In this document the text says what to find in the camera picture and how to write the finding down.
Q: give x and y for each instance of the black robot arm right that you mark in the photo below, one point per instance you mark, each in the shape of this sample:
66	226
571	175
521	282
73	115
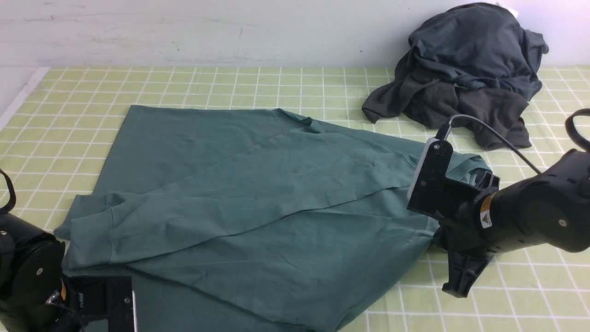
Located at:
482	221

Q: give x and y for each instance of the dark grey crumpled garment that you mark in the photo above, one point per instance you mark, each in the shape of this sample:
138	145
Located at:
422	96

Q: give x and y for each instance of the green long-sleeve top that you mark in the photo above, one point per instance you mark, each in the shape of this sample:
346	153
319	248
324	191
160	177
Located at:
249	221

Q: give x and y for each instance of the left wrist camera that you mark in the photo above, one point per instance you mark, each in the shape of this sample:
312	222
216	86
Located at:
91	298

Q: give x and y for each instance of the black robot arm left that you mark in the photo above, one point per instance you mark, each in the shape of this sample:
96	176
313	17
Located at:
31	273

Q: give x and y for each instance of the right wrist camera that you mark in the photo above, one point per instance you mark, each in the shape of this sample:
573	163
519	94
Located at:
429	177

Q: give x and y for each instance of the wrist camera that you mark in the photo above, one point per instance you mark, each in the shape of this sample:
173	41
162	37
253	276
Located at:
429	177
91	298

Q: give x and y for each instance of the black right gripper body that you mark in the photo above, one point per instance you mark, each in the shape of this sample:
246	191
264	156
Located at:
459	210

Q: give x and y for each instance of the green checkered tablecloth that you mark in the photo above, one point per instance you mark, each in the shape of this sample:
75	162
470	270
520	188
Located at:
59	127

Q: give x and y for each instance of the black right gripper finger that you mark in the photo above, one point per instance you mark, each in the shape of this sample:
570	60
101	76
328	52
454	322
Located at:
464	269

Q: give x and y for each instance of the dark teal crumpled garment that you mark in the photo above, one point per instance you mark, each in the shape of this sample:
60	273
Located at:
479	45

